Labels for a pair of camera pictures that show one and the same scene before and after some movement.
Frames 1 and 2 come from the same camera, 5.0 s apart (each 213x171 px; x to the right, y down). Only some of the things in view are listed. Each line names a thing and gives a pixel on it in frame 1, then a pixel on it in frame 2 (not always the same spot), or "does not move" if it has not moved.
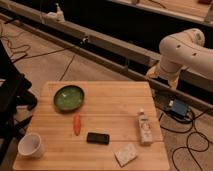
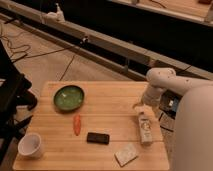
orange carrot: [77, 125] does not move
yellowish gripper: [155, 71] -> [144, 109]
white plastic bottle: [145, 129] does not move
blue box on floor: [179, 107] does not move
